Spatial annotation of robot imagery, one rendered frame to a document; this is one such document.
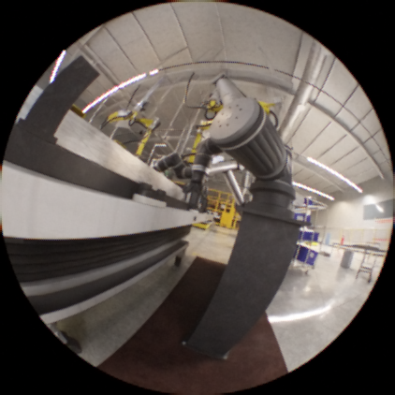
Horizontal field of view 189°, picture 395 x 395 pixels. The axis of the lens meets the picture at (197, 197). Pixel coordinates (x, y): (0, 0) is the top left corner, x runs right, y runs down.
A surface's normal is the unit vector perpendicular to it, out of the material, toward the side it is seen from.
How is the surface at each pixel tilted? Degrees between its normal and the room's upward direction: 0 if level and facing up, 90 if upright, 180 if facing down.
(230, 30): 176
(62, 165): 90
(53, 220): 90
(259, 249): 90
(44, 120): 90
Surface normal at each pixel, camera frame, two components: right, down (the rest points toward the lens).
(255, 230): -0.39, -0.20
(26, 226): 0.94, 0.23
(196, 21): -0.19, 0.97
